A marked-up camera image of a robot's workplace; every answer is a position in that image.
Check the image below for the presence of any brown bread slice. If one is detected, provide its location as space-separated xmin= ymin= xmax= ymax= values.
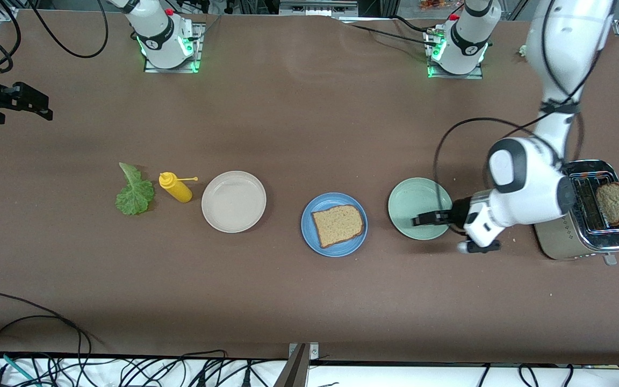
xmin=311 ymin=204 xmax=365 ymax=249
xmin=595 ymin=182 xmax=619 ymax=226

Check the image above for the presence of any green lettuce leaf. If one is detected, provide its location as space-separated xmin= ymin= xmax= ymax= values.
xmin=115 ymin=162 xmax=156 ymax=216

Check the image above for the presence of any yellow squeeze bottle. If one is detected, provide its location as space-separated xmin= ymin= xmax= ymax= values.
xmin=159 ymin=171 xmax=199 ymax=204

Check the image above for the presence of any pale green round plate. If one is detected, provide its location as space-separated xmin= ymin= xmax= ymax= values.
xmin=387 ymin=177 xmax=455 ymax=241

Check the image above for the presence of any blue round plate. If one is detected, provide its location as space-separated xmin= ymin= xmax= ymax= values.
xmin=301 ymin=192 xmax=369 ymax=258

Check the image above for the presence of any beige round plate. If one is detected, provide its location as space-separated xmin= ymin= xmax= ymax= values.
xmin=201 ymin=170 xmax=268 ymax=234

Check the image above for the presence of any beige metal toaster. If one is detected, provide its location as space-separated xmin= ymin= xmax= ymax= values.
xmin=534 ymin=159 xmax=619 ymax=266

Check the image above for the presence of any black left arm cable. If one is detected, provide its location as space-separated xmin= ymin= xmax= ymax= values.
xmin=432 ymin=0 xmax=611 ymax=237

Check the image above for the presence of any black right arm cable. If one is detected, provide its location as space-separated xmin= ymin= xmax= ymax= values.
xmin=27 ymin=0 xmax=110 ymax=59

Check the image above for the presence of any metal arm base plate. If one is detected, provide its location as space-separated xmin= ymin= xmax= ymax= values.
xmin=427 ymin=27 xmax=485 ymax=80
xmin=143 ymin=23 xmax=204 ymax=74

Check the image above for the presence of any black arm base cable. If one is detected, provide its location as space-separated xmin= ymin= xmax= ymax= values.
xmin=339 ymin=15 xmax=442 ymax=48

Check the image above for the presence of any metal table edge bracket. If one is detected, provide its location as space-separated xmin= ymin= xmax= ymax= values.
xmin=275 ymin=342 xmax=320 ymax=387

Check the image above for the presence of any teal cable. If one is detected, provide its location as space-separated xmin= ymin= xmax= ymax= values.
xmin=0 ymin=350 xmax=36 ymax=386

